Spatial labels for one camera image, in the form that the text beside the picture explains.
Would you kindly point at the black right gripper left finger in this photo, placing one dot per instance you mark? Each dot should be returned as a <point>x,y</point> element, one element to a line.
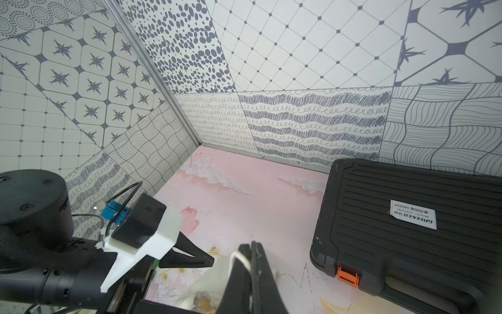
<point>237,294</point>

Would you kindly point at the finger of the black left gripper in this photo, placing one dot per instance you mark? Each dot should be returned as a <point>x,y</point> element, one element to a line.
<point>185,254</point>

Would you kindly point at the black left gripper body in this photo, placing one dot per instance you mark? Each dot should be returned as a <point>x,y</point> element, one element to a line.
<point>79,289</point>

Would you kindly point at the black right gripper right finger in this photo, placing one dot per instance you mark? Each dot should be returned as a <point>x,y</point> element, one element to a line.
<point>265,295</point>

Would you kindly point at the white cloth soil bag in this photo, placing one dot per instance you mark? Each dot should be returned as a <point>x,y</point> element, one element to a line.
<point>205,295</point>

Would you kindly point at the white bag drawstring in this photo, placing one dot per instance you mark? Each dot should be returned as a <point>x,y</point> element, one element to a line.
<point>237,255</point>

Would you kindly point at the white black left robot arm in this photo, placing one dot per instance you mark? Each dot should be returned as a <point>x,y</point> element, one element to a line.
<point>44,264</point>

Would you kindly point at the black plastic tool case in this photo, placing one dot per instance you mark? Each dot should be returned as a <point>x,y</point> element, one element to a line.
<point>435,231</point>

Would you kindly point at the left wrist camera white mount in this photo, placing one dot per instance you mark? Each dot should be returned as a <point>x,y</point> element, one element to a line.
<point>150,229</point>

